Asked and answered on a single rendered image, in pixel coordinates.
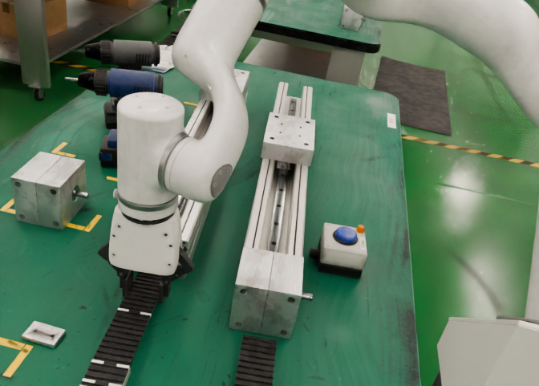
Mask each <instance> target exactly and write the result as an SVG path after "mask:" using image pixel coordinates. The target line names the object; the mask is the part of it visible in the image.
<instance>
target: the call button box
mask: <svg viewBox="0 0 539 386"><path fill-rule="evenodd" d="M338 227H342V226H340V225H335V224H330V223H324V225H323V227H322V233H321V238H320V240H319V244H318V249H315V248H310V257H311V258H317V259H318V272H322V273H326V274H335V275H339V276H344V277H349V278H357V279H360V277H361V274H362V269H363V267H364V264H365V261H366V258H367V246H366V239H365V231H364V233H363V234H361V233H358V232H357V231H356V230H357V228H353V227H350V228H352V229H353V230H354V231H355V232H356V233H357V238H356V240H355V241H354V242H342V241H340V240H339V239H337V238H336V236H335V231H336V229H337V228H338Z"/></svg>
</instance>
